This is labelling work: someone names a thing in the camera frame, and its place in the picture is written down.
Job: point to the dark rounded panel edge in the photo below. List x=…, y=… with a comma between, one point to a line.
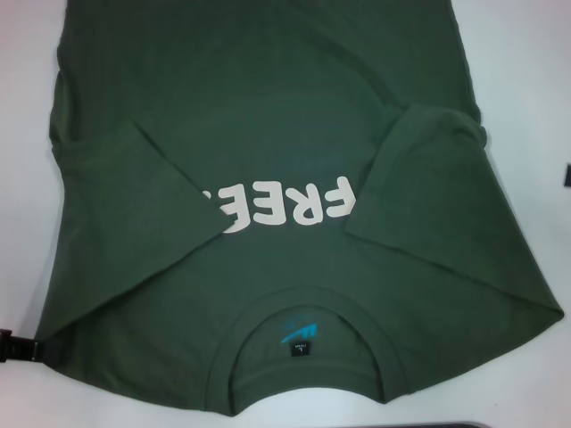
x=419, y=424

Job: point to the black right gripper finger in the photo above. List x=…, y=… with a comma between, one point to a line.
x=568, y=176

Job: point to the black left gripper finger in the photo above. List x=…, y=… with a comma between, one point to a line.
x=20, y=347

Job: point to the dark green FREE t-shirt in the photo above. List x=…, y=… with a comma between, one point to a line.
x=285, y=111

